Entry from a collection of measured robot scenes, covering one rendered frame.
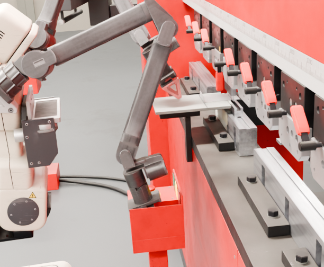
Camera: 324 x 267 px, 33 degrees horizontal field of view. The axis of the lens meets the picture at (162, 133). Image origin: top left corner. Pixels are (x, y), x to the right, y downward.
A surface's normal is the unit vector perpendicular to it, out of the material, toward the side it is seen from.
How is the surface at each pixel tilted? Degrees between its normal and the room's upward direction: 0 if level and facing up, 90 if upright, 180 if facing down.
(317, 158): 90
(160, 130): 90
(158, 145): 90
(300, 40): 90
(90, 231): 0
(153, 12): 79
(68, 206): 0
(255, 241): 0
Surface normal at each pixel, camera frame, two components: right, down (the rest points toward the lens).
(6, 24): 0.18, 0.32
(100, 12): -0.09, 0.34
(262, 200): -0.06, -0.94
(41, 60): 0.03, 0.14
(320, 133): -0.99, 0.09
